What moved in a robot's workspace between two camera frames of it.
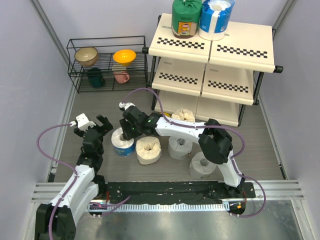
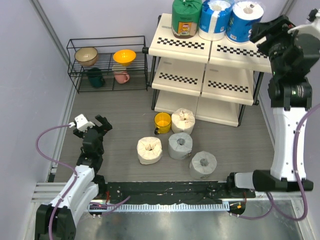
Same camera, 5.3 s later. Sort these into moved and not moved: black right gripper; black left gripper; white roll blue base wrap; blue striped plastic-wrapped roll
Moved: black right gripper; white roll blue base wrap
Not moved: black left gripper; blue striped plastic-wrapped roll
